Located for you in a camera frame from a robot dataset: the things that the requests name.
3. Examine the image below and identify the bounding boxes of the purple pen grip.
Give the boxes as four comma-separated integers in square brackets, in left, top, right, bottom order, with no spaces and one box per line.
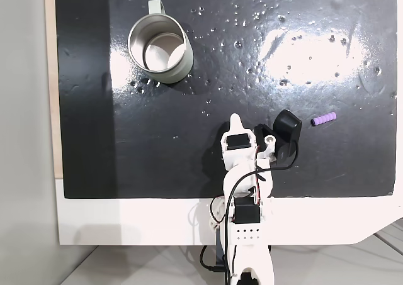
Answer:
[310,111,338,127]

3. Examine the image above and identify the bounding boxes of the black table mat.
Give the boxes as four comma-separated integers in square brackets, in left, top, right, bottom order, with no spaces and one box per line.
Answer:
[54,0,397,199]

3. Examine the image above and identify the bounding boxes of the sage green steel mug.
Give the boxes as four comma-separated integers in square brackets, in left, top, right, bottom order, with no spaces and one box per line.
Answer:
[127,0,194,84]

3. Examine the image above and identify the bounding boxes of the black camera box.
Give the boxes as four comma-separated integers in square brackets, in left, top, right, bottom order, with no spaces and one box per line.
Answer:
[253,109,304,167]

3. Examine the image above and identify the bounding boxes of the black camera cable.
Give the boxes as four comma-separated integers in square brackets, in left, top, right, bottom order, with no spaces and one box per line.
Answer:
[224,139,300,285]

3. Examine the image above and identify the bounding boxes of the black base cable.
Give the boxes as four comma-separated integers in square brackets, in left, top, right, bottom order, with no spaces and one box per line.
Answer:
[199,245,228,275]

